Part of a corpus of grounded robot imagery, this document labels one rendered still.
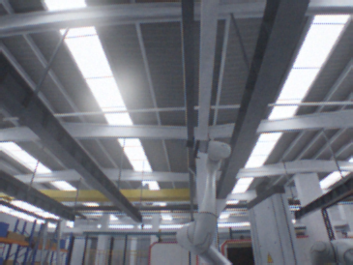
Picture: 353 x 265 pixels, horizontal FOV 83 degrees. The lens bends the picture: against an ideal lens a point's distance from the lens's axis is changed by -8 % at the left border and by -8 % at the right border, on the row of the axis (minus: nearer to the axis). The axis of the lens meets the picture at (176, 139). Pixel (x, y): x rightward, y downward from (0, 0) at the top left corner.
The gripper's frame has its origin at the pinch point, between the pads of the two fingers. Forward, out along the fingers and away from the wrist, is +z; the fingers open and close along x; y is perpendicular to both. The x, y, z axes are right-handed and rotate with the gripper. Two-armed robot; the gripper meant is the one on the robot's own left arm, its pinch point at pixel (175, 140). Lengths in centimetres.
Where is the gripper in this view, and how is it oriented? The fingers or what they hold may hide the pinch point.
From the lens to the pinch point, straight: 151.5
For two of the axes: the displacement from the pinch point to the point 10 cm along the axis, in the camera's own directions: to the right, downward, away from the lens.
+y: 1.9, -9.8, -0.3
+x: -1.5, 0.1, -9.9
